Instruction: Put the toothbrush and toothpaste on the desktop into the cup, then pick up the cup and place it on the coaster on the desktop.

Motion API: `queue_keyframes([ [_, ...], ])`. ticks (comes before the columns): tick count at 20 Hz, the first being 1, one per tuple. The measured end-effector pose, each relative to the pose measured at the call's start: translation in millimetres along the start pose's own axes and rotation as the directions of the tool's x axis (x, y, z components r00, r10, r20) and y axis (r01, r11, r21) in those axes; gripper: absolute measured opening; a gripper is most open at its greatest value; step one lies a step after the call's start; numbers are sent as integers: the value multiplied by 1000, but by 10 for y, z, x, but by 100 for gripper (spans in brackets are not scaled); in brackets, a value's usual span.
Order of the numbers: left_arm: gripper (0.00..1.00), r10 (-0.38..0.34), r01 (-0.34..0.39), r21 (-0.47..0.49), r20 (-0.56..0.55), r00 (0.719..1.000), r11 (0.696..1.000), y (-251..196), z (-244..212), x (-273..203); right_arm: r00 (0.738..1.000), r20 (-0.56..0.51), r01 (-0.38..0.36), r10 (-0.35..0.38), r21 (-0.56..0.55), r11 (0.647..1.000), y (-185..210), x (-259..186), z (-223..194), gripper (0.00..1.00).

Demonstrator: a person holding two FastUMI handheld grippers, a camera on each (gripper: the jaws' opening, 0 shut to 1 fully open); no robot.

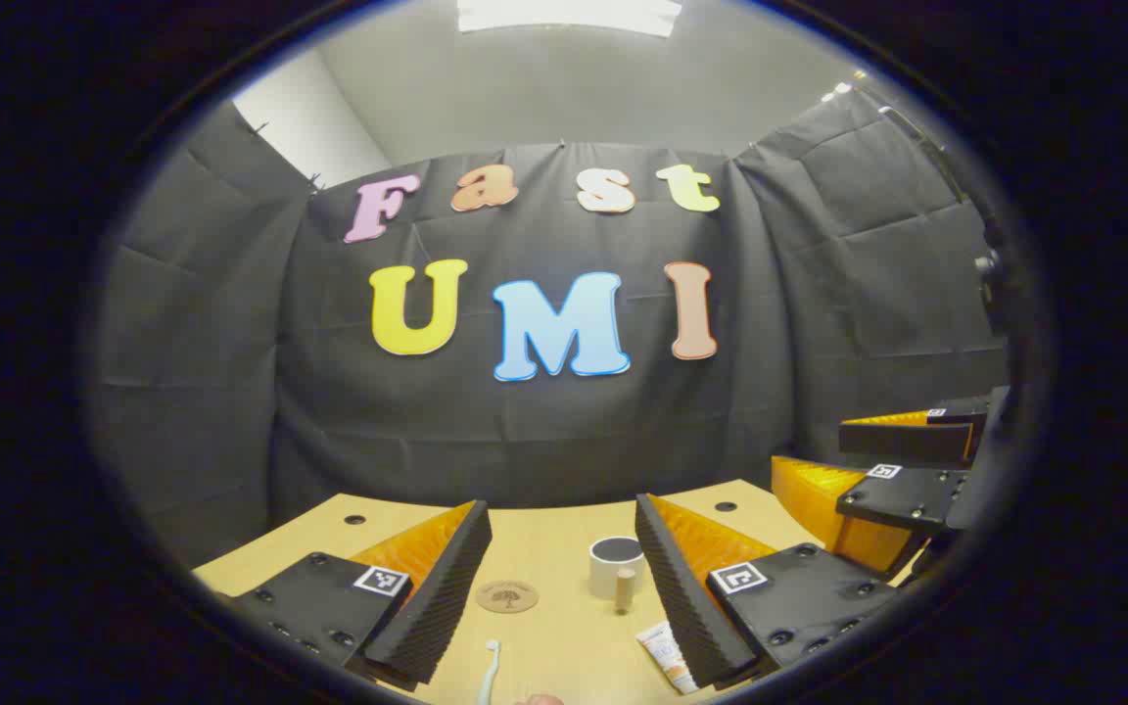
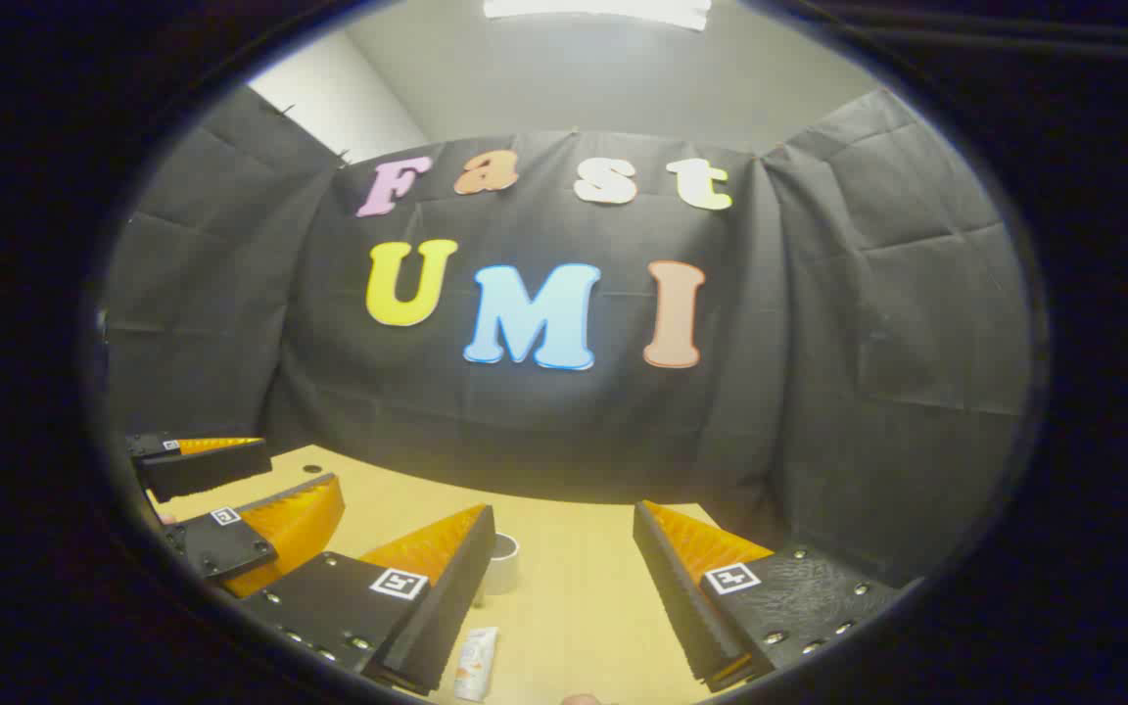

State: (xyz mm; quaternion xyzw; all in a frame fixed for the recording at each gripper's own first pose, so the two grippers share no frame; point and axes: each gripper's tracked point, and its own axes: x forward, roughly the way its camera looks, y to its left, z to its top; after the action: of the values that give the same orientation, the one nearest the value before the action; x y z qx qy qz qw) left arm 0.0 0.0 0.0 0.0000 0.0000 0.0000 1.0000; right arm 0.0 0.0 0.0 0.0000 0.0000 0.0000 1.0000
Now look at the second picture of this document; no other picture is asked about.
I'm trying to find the white toothpaste tube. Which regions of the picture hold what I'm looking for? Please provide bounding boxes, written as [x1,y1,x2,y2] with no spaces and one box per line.
[453,627,499,702]

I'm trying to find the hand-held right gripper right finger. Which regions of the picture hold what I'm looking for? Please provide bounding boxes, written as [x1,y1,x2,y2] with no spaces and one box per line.
[633,499,905,693]

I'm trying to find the black backdrop cloth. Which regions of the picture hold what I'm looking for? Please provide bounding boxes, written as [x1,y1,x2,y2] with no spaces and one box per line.
[99,86,1033,588]

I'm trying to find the light wooden desktop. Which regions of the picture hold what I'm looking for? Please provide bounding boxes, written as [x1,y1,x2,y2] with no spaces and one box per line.
[148,444,751,705]

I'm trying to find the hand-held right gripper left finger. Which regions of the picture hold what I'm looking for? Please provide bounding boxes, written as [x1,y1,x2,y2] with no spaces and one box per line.
[236,504,496,696]

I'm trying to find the white cup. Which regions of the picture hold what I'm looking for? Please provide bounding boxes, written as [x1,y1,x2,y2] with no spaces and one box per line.
[479,533,522,596]

